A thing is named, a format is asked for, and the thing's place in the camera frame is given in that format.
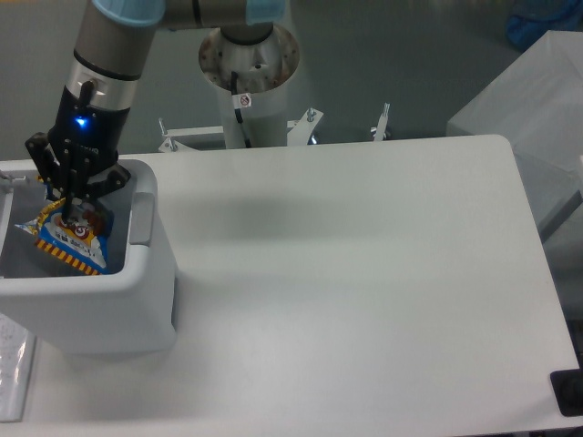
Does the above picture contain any blue object in background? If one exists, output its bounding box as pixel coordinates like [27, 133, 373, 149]
[505, 0, 582, 52]

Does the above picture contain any blue snack bag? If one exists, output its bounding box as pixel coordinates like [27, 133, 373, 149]
[15, 200, 115, 276]

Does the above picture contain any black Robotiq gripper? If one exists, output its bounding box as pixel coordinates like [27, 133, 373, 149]
[25, 85, 131, 217]

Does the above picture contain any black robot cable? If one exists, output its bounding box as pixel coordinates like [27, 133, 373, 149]
[230, 71, 253, 149]

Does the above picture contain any black device at table edge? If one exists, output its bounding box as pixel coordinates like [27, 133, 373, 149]
[550, 369, 582, 417]

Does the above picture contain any metal clamp bolt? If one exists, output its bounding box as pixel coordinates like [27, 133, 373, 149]
[371, 102, 391, 141]

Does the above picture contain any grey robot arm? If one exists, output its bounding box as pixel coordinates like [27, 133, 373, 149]
[26, 1, 286, 218]

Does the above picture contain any white side table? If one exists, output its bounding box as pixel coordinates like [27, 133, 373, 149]
[446, 31, 582, 240]

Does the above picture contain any white mounting bracket with bolts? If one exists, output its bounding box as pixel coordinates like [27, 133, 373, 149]
[159, 107, 324, 153]

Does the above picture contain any white plastic trash can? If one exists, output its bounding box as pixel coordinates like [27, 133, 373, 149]
[1, 159, 177, 354]

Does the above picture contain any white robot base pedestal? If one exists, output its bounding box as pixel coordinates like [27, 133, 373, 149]
[199, 23, 300, 149]

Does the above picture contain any laminated paper sheet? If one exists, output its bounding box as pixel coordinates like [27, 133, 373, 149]
[1, 314, 36, 423]

